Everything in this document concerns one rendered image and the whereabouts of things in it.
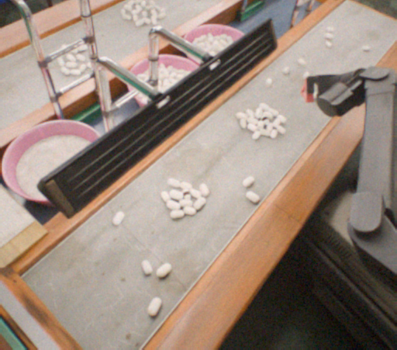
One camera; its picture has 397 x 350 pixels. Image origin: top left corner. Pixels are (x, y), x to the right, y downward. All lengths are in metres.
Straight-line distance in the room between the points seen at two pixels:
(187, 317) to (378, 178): 0.47
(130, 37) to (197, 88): 0.77
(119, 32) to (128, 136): 0.89
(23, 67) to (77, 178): 0.83
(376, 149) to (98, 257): 0.63
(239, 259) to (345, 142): 0.52
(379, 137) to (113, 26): 1.09
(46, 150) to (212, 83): 0.56
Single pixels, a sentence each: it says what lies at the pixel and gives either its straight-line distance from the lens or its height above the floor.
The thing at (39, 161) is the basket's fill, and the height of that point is 0.73.
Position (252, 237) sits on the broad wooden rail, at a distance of 0.88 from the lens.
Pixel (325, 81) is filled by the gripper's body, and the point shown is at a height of 0.99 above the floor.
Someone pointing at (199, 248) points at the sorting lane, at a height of 0.74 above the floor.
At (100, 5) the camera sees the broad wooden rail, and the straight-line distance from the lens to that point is 1.56.
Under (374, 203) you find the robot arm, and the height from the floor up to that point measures 1.14.
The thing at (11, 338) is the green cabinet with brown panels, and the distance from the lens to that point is 0.72.
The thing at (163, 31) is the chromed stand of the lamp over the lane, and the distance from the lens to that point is 0.77.
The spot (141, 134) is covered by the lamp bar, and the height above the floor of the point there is 1.08.
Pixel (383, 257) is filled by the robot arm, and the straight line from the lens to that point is 0.52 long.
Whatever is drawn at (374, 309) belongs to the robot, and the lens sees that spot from 1.44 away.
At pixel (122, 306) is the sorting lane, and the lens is 0.83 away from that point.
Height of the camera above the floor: 1.55
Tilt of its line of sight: 52 degrees down
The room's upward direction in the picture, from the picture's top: 9 degrees clockwise
